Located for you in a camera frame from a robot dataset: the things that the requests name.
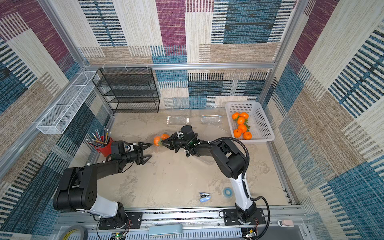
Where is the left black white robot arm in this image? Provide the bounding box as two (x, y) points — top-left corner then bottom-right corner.
(53, 141), (152, 229)

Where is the black wire shelf rack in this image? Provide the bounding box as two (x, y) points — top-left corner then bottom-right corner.
(92, 67), (160, 114)

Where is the pink white small device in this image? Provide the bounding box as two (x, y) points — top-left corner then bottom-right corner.
(277, 220), (295, 228)

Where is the grey tape roll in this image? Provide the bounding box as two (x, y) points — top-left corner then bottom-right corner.
(59, 225), (88, 240)

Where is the clear clamshell container back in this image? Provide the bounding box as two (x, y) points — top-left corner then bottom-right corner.
(201, 115), (223, 125)

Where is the clear clamshell container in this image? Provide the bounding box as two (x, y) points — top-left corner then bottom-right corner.
(167, 116), (190, 126)
(197, 156), (217, 166)
(201, 115), (223, 125)
(151, 131), (172, 148)

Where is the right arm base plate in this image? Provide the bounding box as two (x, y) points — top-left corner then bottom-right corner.
(219, 208), (267, 226)

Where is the red pencil cup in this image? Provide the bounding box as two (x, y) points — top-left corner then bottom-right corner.
(86, 128), (113, 158)

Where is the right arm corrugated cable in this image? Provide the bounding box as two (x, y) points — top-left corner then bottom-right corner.
(209, 137), (271, 240)

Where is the blue stapler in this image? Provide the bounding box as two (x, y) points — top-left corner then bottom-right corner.
(199, 192), (211, 203)

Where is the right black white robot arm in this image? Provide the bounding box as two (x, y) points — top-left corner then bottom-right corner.
(161, 125), (257, 224)

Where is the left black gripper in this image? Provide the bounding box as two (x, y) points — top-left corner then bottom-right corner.
(122, 142), (153, 166)

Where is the white wire mesh tray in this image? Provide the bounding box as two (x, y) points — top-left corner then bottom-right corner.
(37, 72), (96, 135)

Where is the orange pair with leaves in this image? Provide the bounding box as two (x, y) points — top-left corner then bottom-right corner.
(232, 113), (249, 120)

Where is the clear clamshell container front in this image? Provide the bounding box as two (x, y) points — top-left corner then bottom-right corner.
(151, 131), (172, 148)

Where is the white plastic perforated basket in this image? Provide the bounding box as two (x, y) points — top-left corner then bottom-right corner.
(225, 102), (275, 144)

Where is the blue tape roll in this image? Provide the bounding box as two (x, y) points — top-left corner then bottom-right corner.
(223, 187), (233, 198)

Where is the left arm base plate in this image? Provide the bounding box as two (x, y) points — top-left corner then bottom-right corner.
(97, 212), (143, 230)

